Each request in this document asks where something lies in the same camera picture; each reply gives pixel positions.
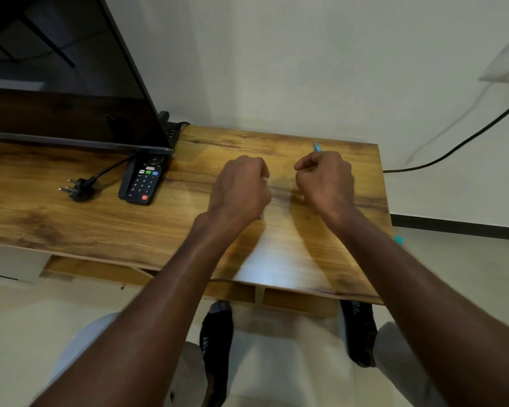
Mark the person's right hand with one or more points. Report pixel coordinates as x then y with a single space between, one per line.
326 182

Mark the person's left hand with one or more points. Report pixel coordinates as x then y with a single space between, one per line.
237 194

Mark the person's left forearm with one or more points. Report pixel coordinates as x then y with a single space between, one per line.
144 334

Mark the person's right forearm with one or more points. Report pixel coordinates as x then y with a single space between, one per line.
428 309

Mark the person's left black sock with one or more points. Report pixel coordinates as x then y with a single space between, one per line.
216 347

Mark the person's black sock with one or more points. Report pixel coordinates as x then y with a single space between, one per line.
216 347
360 334

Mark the person's right black sock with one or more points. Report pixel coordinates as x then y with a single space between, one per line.
360 334

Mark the person's left grey trouser leg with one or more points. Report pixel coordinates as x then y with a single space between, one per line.
186 377

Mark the person's grey trouser leg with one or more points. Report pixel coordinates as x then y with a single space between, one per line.
394 364
186 377

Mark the person's right grey trouser leg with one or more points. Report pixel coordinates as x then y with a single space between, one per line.
394 364

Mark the black power strip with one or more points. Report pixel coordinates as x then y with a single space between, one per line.
172 131

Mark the teal bottle cap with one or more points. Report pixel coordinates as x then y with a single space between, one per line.
398 240

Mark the black remote control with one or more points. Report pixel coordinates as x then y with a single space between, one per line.
144 182

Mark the black television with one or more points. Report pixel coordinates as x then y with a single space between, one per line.
68 105

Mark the white wall socket panel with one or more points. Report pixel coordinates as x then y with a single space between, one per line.
507 63

